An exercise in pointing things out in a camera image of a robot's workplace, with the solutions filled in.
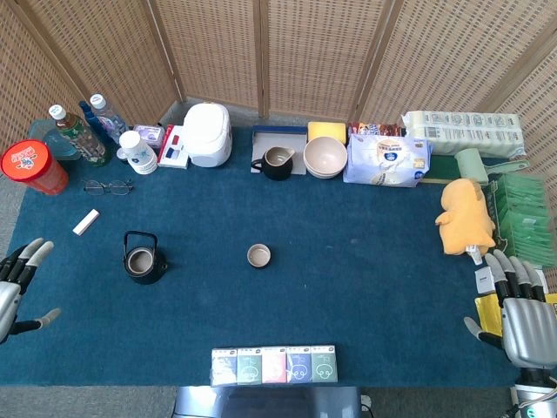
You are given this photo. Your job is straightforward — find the eyeglasses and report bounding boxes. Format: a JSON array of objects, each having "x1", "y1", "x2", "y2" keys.
[{"x1": 82, "y1": 178, "x2": 135, "y2": 198}]

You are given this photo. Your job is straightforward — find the black ceramic pitcher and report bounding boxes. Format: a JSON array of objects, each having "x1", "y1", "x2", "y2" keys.
[{"x1": 251, "y1": 145, "x2": 296, "y2": 182}]

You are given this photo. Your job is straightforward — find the yellow packet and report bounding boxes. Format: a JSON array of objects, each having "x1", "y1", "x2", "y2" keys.
[{"x1": 473, "y1": 293, "x2": 507, "y2": 339}]

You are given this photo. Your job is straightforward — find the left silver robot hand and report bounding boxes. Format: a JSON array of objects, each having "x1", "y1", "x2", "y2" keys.
[{"x1": 0, "y1": 237, "x2": 63, "y2": 346}]

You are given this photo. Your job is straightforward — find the white eraser block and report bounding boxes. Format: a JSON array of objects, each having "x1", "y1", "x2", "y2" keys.
[{"x1": 71, "y1": 208, "x2": 101, "y2": 237}]

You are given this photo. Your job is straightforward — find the white tissue pack bundle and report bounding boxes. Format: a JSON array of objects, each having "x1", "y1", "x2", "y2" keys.
[{"x1": 400, "y1": 110, "x2": 527, "y2": 158}]

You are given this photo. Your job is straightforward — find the black tea cup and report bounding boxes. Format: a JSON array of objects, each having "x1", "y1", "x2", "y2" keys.
[{"x1": 246, "y1": 243, "x2": 272, "y2": 270}]

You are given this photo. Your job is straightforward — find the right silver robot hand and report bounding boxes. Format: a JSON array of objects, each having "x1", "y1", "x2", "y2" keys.
[{"x1": 463, "y1": 250, "x2": 557, "y2": 372}]

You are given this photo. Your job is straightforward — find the blue spray bottle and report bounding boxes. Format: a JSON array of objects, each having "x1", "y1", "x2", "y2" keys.
[{"x1": 78, "y1": 100, "x2": 116, "y2": 150}]

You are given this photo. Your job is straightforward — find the box of green packets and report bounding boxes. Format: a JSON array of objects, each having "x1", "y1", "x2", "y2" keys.
[{"x1": 490, "y1": 173, "x2": 552, "y2": 267}]

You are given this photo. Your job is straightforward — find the grey tray with blue edge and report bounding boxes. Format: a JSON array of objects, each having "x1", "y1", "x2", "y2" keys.
[{"x1": 252, "y1": 125, "x2": 308, "y2": 176}]

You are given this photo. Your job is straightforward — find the small white box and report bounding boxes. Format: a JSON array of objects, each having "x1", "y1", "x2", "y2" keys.
[{"x1": 473, "y1": 266, "x2": 496, "y2": 295}]

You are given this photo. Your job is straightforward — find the red white box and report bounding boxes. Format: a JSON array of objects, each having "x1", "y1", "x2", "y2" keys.
[{"x1": 157, "y1": 124, "x2": 191, "y2": 170}]

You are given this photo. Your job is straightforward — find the purple box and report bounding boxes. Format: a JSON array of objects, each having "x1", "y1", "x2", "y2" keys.
[{"x1": 131, "y1": 123, "x2": 167, "y2": 150}]

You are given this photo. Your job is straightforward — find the blue carpet mat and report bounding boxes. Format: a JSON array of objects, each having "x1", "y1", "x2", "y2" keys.
[{"x1": 0, "y1": 125, "x2": 523, "y2": 388}]

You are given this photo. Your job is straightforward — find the dark robot base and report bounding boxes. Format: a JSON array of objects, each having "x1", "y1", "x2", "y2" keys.
[{"x1": 172, "y1": 384, "x2": 363, "y2": 418}]

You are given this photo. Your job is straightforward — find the red canister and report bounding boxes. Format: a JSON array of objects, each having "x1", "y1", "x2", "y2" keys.
[{"x1": 0, "y1": 138, "x2": 70, "y2": 196}]

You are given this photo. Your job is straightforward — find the teal plastic container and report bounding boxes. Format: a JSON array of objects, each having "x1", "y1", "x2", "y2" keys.
[{"x1": 29, "y1": 118, "x2": 84, "y2": 162}]

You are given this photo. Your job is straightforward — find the blue tissue pack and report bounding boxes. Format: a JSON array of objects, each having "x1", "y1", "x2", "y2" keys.
[
  {"x1": 211, "y1": 347, "x2": 239, "y2": 387},
  {"x1": 285, "y1": 346, "x2": 314, "y2": 384}
]

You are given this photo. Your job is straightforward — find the black cast iron teapot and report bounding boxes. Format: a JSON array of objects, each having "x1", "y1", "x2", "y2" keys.
[{"x1": 122, "y1": 230, "x2": 168, "y2": 286}]

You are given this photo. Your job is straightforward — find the green yellow scouring sponge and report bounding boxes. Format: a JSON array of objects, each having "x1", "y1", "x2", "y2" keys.
[{"x1": 419, "y1": 155, "x2": 463, "y2": 185}]

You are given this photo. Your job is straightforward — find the pale blue plastic bag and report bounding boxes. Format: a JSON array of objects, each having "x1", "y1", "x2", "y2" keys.
[{"x1": 342, "y1": 133, "x2": 434, "y2": 189}]

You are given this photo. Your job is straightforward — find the clear water bottle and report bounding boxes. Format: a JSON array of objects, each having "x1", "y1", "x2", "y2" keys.
[{"x1": 89, "y1": 92, "x2": 130, "y2": 145}]

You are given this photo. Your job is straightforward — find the white jar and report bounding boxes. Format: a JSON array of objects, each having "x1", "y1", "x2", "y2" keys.
[{"x1": 117, "y1": 130, "x2": 159, "y2": 176}]

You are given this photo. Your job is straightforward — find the pink tissue pack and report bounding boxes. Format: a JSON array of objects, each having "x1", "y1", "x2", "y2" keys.
[{"x1": 260, "y1": 346, "x2": 289, "y2": 385}]

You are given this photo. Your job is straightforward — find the green lint roller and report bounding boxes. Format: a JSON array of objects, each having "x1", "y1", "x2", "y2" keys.
[{"x1": 453, "y1": 147, "x2": 531, "y2": 185}]

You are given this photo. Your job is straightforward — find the green tea bottle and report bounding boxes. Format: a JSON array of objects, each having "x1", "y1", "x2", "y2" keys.
[{"x1": 48, "y1": 104, "x2": 111, "y2": 168}]

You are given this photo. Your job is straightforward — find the white rice cooker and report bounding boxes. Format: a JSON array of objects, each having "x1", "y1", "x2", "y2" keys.
[{"x1": 179, "y1": 101, "x2": 233, "y2": 169}]

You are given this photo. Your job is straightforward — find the woven folding screen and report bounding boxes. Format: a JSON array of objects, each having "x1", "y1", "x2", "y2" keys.
[{"x1": 0, "y1": 0, "x2": 557, "y2": 210}]

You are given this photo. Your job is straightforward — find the yellow plush toy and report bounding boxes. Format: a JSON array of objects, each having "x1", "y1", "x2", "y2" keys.
[{"x1": 435, "y1": 178, "x2": 498, "y2": 256}]

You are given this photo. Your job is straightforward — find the green tissue pack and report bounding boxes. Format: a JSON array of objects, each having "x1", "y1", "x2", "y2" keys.
[
  {"x1": 310, "y1": 345, "x2": 339, "y2": 384},
  {"x1": 236, "y1": 347, "x2": 264, "y2": 386}
]

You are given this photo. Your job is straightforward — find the red brown snack bag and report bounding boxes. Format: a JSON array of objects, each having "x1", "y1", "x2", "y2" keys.
[{"x1": 347, "y1": 121, "x2": 408, "y2": 138}]

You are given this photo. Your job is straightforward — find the beige bowl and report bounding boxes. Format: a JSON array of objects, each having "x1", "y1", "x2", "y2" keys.
[
  {"x1": 303, "y1": 136, "x2": 349, "y2": 173},
  {"x1": 305, "y1": 163, "x2": 347, "y2": 180}
]

